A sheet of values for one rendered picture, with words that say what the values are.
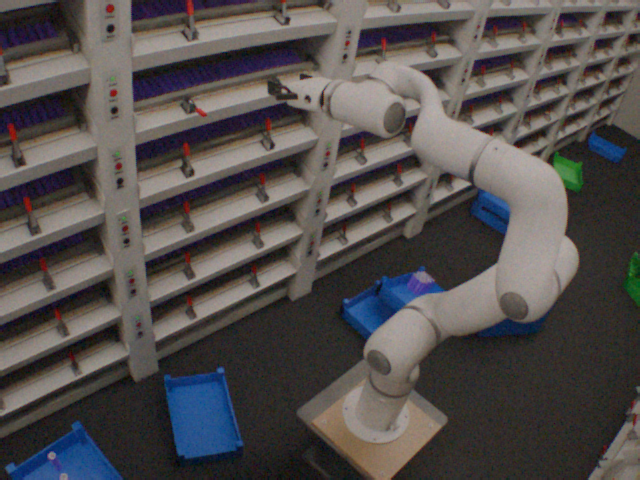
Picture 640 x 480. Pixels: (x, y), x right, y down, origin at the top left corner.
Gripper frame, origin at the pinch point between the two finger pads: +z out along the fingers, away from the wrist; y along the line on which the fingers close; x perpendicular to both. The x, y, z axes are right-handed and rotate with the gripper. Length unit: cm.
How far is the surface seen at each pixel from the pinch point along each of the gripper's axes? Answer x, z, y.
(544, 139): -81, 38, 238
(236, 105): -9.2, 19.4, -1.3
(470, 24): 4, 17, 100
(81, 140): -7.4, 21.6, -42.5
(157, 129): -9.7, 19.7, -24.0
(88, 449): -68, -6, -68
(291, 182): -44, 31, 25
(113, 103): 0.2, 17.1, -35.0
